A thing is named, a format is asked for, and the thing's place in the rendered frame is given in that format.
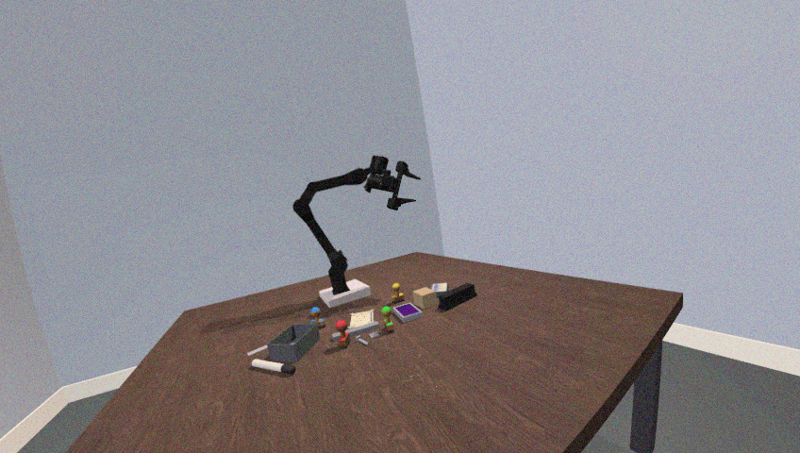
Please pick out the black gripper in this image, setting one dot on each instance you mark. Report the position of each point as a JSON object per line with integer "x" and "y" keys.
{"x": 395, "y": 202}

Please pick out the cream paper card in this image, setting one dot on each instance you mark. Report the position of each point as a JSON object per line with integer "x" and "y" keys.
{"x": 361, "y": 318}

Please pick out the tan box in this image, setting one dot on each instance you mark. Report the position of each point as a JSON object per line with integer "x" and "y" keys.
{"x": 425, "y": 298}

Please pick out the white cylinder with black end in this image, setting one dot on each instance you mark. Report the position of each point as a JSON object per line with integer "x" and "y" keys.
{"x": 274, "y": 366}

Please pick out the red rubber stamp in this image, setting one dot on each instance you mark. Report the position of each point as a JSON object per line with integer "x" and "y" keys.
{"x": 345, "y": 339}

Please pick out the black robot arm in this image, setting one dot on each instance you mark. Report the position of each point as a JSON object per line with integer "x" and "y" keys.
{"x": 302, "y": 209}

